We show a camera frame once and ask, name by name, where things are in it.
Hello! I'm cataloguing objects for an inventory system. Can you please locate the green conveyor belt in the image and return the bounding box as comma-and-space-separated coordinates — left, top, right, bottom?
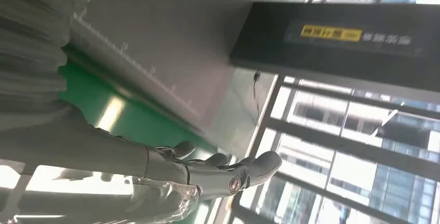
58, 61, 221, 224

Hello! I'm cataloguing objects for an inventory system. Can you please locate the black scanner platform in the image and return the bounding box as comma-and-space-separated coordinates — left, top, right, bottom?
68, 0, 257, 139

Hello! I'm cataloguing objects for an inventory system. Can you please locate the black scanner column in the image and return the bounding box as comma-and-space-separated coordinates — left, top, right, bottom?
229, 2, 440, 93

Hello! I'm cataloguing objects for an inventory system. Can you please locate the thin black scanner cable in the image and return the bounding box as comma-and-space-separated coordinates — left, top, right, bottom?
252, 71, 262, 117

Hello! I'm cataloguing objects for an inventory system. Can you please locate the dark window frame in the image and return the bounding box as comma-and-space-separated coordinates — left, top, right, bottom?
230, 75, 440, 224

